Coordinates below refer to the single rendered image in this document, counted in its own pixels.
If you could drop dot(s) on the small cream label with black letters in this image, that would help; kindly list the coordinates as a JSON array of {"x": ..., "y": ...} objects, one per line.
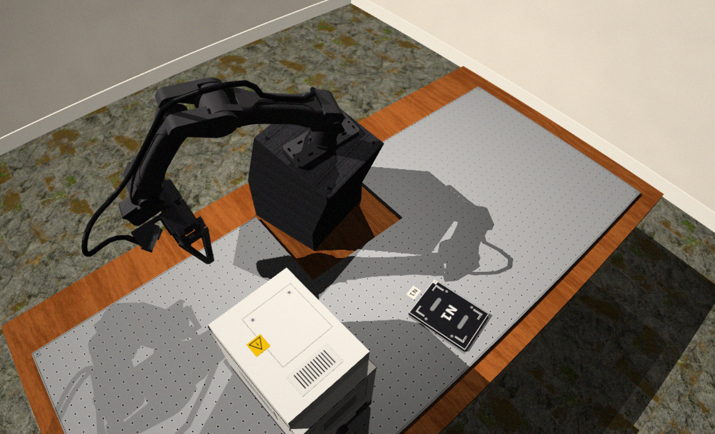
[{"x": 413, "y": 292}]

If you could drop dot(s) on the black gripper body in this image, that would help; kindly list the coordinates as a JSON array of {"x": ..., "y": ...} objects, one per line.
[{"x": 192, "y": 222}]

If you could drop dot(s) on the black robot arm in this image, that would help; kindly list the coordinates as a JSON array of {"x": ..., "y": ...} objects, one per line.
[{"x": 218, "y": 114}]

